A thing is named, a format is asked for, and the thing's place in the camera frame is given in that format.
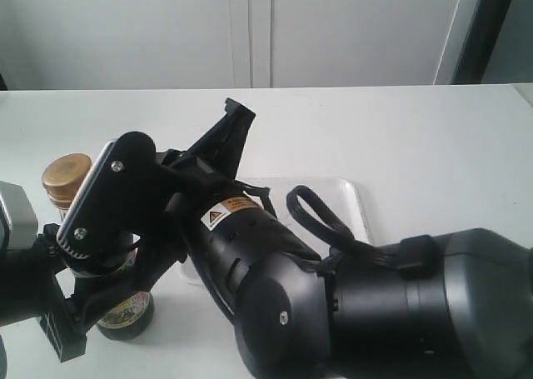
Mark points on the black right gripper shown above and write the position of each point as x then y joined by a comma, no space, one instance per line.
263,278

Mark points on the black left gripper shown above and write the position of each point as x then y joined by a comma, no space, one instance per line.
30,289

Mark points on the dark soy sauce bottle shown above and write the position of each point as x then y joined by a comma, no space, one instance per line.
61,179

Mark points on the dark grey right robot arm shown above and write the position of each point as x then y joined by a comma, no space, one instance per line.
457,305

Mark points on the white plastic tray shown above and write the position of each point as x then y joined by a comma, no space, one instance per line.
354,212

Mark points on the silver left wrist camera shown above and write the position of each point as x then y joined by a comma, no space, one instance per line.
19,222

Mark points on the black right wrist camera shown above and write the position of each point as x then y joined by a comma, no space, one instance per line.
124,195

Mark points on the dark vertical post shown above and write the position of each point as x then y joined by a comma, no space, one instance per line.
480,41

